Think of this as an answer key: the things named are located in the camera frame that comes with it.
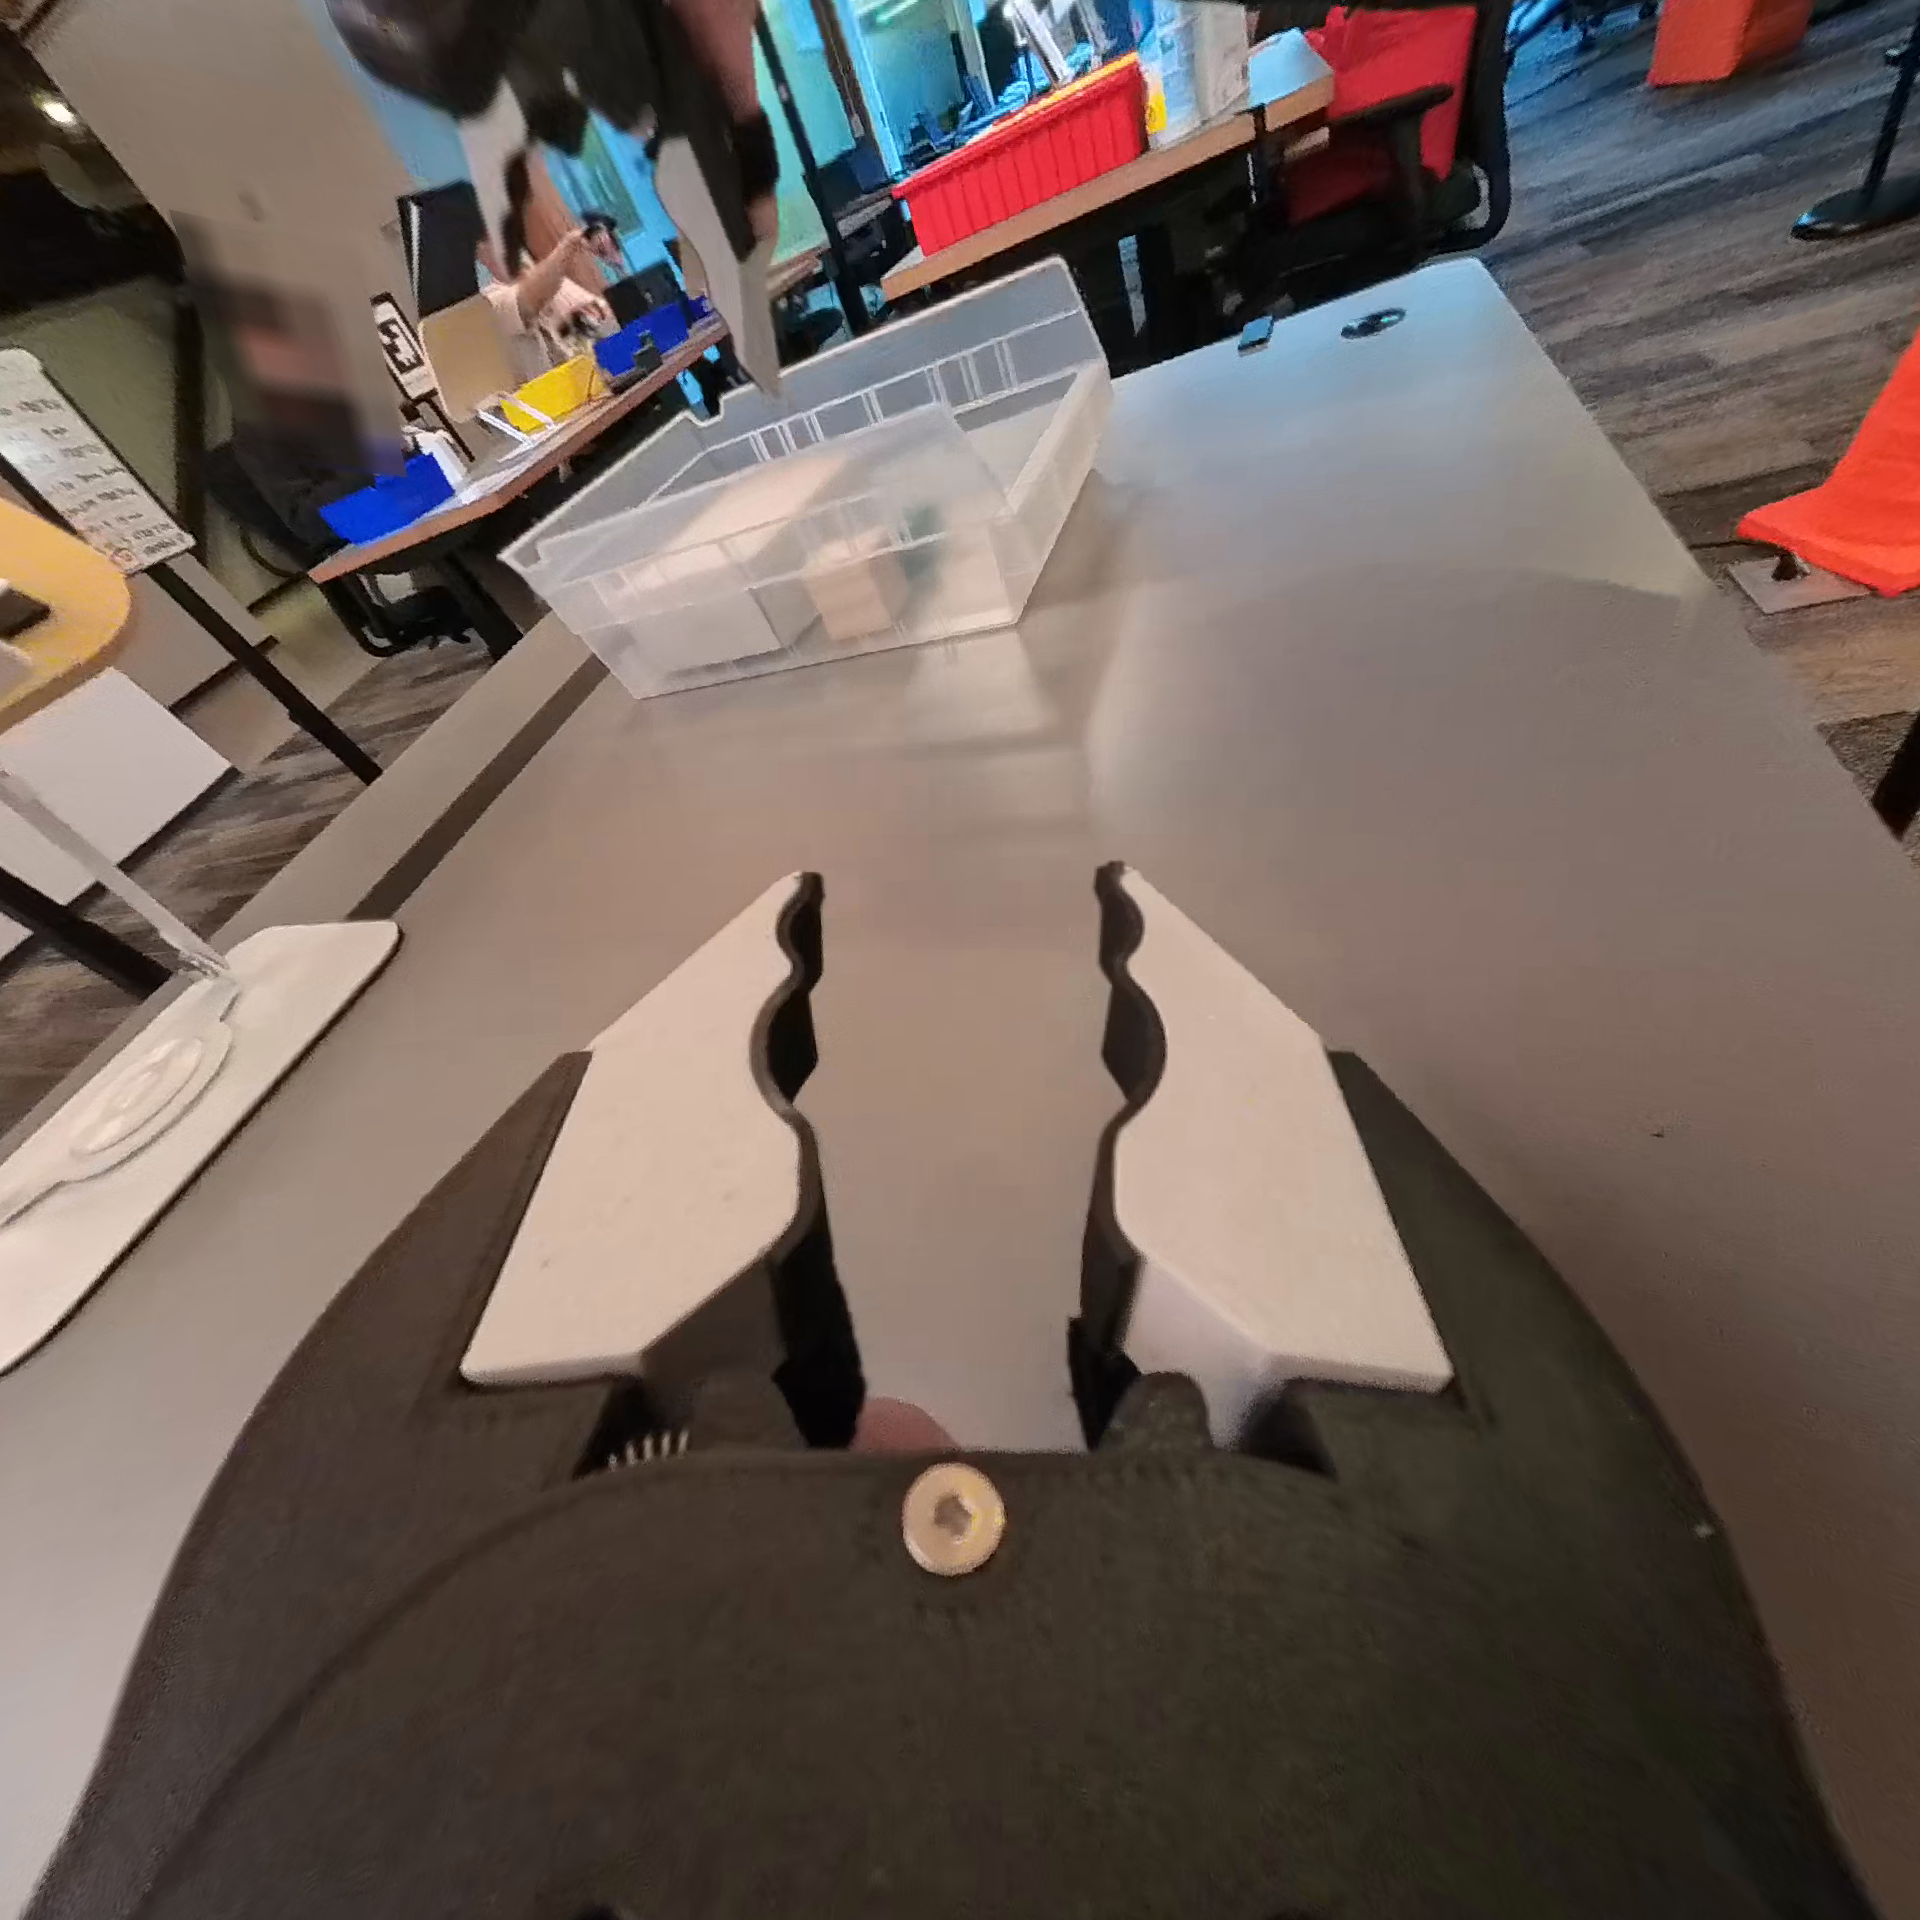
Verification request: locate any blue plastic bin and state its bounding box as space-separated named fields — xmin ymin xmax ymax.
xmin=319 ymin=448 xmax=466 ymax=545
xmin=593 ymin=291 xmax=715 ymax=375

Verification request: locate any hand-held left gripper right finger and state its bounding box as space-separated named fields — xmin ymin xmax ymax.
xmin=1071 ymin=857 xmax=1459 ymax=1447

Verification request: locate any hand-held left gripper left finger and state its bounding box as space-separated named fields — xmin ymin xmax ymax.
xmin=458 ymin=867 xmax=826 ymax=1384

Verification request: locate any black red office chair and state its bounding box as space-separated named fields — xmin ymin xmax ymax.
xmin=1261 ymin=0 xmax=1517 ymax=287

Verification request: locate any clear plastic bin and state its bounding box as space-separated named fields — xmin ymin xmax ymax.
xmin=501 ymin=254 xmax=1118 ymax=703

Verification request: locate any yellow plastic bin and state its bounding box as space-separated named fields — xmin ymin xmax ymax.
xmin=501 ymin=354 xmax=612 ymax=434

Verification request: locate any wooden block with blue face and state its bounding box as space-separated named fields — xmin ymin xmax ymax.
xmin=809 ymin=545 xmax=918 ymax=650

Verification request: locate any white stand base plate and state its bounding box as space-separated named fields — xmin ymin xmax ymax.
xmin=0 ymin=919 xmax=401 ymax=1373

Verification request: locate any white text sign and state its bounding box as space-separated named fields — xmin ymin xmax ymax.
xmin=0 ymin=349 xmax=198 ymax=574

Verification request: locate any white carton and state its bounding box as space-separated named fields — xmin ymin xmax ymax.
xmin=1157 ymin=0 xmax=1254 ymax=130

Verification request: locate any black floor stand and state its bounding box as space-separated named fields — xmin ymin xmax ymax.
xmin=1791 ymin=0 xmax=1920 ymax=239

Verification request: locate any wooden edged desk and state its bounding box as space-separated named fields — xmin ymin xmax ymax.
xmin=308 ymin=324 xmax=820 ymax=596
xmin=879 ymin=68 xmax=1340 ymax=301

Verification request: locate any black monitor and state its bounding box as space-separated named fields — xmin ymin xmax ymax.
xmin=399 ymin=184 xmax=490 ymax=320

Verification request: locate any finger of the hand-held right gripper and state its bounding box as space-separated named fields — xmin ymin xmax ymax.
xmin=655 ymin=118 xmax=788 ymax=397
xmin=458 ymin=104 xmax=535 ymax=279

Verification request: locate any red plastic bin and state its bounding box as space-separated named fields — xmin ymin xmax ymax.
xmin=895 ymin=49 xmax=1148 ymax=258

